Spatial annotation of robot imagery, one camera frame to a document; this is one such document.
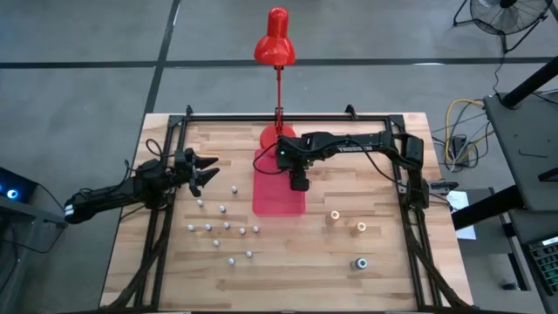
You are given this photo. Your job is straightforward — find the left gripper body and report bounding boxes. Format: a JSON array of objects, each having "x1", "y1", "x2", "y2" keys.
[{"x1": 173, "y1": 147, "x2": 202, "y2": 198}]

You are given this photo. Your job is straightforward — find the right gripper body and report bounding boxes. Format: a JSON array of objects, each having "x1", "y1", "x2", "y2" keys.
[{"x1": 276, "y1": 133, "x2": 313, "y2": 172}]

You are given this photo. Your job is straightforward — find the pink translucent plastic bin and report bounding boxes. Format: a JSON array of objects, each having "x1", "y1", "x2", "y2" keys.
[{"x1": 251, "y1": 147, "x2": 307, "y2": 218}]

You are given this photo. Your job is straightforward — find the red desk lamp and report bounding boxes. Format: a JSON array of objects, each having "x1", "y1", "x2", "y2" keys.
[{"x1": 253, "y1": 5, "x2": 297, "y2": 150}]

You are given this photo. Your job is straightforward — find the small black device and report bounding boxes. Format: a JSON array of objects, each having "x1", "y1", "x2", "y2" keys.
[{"x1": 429, "y1": 179, "x2": 459, "y2": 193}]

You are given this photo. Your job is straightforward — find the black power strip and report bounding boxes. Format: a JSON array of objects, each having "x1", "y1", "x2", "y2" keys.
[{"x1": 451, "y1": 134, "x2": 470, "y2": 165}]

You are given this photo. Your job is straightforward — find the black computer blue light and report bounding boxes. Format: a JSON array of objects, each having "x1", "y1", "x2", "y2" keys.
[{"x1": 0, "y1": 167, "x2": 39, "y2": 206}]

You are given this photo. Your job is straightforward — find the white paper sheet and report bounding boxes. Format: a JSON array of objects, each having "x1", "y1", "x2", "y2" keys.
[{"x1": 446, "y1": 190, "x2": 478, "y2": 241}]

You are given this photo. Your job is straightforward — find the black stand pole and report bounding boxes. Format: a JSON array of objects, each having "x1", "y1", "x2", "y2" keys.
[
  {"x1": 500, "y1": 55, "x2": 558, "y2": 108},
  {"x1": 451, "y1": 185, "x2": 524, "y2": 231}
]

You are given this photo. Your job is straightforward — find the gray desk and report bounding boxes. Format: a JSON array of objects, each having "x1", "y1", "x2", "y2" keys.
[{"x1": 482, "y1": 89, "x2": 558, "y2": 213}]

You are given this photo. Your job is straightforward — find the black floor fan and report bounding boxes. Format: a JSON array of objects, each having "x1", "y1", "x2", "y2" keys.
[{"x1": 452, "y1": 0, "x2": 555, "y2": 54}]

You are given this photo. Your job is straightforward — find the black metal table frame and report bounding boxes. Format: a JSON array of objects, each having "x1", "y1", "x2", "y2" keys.
[{"x1": 100, "y1": 104, "x2": 471, "y2": 313}]

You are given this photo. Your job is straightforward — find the black right camera cable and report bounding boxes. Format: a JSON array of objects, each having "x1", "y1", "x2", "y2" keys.
[{"x1": 251, "y1": 142, "x2": 284, "y2": 177}]

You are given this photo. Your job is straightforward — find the black camera cable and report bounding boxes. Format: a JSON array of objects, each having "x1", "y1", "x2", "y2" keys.
[
  {"x1": 145, "y1": 138, "x2": 176, "y2": 167},
  {"x1": 251, "y1": 142, "x2": 284, "y2": 177}
]

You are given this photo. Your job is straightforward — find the black left camera cable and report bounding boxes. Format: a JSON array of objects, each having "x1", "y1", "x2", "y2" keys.
[{"x1": 145, "y1": 138, "x2": 176, "y2": 167}]

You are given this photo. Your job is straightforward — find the yellow cable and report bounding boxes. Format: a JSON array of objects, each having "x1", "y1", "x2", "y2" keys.
[{"x1": 444, "y1": 98, "x2": 497, "y2": 169}]

